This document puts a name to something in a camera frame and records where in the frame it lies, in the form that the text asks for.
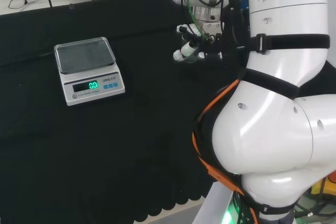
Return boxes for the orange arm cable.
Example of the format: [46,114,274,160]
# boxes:
[192,78,261,224]

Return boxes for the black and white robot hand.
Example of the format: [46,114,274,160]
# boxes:
[173,22,224,63]

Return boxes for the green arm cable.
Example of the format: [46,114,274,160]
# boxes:
[182,0,212,41]

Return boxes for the white electronic balance steel pan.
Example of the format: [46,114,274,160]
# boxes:
[54,36,127,106]

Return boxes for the black bench cloth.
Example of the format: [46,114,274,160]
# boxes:
[0,0,253,223]

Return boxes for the yellow stop button box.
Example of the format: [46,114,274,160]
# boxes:
[311,170,336,199]

